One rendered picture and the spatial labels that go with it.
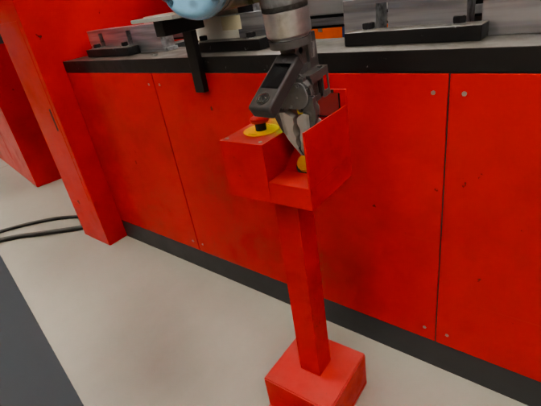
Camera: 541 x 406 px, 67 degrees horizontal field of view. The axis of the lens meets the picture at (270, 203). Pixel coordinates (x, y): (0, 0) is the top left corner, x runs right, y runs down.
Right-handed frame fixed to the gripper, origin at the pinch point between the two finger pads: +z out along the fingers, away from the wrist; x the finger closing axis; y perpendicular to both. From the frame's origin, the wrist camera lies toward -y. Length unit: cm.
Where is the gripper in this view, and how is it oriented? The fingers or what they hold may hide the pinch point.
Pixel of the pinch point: (301, 151)
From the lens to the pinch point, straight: 78.0
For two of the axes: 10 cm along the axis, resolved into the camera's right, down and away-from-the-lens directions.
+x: -8.0, -1.7, 5.7
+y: 5.6, -5.3, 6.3
